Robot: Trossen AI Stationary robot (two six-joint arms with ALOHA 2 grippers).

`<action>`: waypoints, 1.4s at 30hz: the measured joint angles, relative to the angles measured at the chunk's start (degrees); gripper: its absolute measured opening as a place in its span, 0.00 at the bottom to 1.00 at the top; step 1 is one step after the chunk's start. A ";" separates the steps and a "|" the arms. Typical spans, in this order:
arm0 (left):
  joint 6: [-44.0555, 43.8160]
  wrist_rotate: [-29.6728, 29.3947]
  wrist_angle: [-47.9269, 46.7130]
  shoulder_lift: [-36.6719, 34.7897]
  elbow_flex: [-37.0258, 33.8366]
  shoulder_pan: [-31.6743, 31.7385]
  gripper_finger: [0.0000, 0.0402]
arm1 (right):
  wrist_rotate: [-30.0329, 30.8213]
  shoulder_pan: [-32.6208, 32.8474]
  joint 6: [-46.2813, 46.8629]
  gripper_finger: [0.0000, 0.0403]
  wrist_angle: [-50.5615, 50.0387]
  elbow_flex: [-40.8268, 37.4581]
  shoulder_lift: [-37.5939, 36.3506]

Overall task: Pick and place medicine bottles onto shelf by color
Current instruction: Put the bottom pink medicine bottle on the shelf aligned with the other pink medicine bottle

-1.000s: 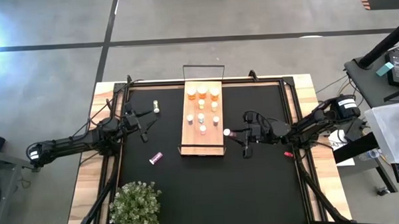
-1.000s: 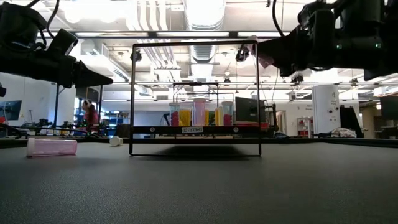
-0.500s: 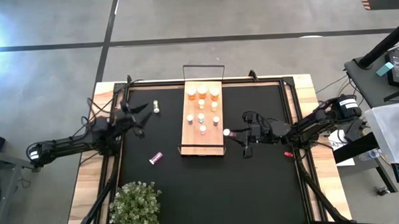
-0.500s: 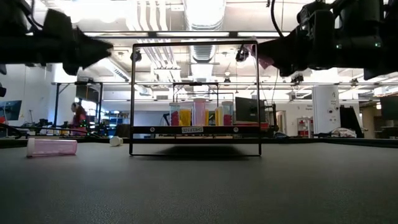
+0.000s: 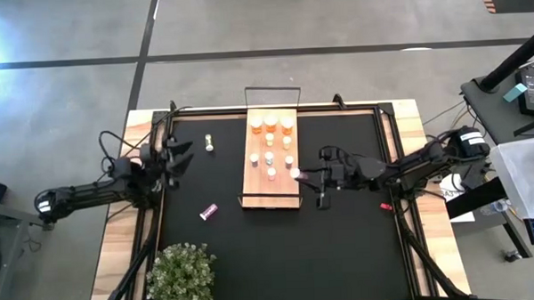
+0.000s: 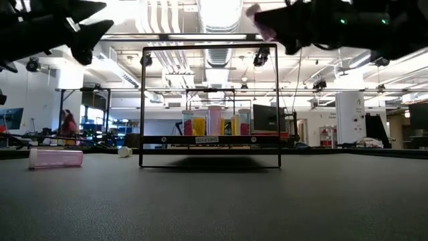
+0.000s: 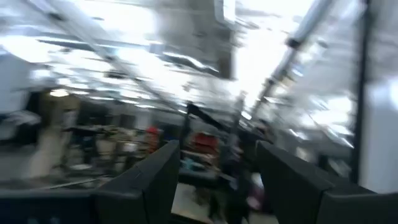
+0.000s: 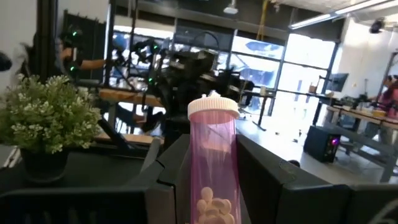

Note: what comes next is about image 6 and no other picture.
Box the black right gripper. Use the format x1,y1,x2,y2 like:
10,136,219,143
253,0,338,56

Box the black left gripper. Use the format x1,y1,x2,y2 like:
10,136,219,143
0,0,114,74

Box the pink pill bottle white cap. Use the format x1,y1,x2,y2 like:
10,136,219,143
207,105,222,137
245,3,278,42
28,148,84,170

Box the blue pill bottle red pills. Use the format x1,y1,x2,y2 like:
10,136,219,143
238,108,251,137

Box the yellow-green pill bottle white cap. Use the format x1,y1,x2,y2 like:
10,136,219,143
231,114,241,137

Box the wooden shelf black metal frame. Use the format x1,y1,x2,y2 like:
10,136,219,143
138,43,282,169

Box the black monitor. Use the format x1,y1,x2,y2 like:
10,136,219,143
253,104,288,133
408,102,428,131

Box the person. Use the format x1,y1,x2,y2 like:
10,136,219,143
60,108,78,147

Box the white column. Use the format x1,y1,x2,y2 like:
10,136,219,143
335,91,366,145

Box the blue screen monitor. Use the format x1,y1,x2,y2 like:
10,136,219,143
0,107,25,131

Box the white rack red items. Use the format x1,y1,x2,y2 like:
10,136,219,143
319,125,337,148

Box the black angled stand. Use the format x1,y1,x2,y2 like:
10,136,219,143
364,112,391,149

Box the white crumpled cloth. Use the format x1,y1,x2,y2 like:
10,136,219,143
355,137,385,149

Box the black table mat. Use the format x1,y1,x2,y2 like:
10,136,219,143
0,153,428,241

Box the black ceiling light rail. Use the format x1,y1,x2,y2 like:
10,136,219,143
100,32,265,43

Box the black metal workstation frame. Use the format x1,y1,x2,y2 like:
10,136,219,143
55,86,112,148

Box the black aluminium table frame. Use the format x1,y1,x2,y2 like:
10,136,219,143
0,147,428,160

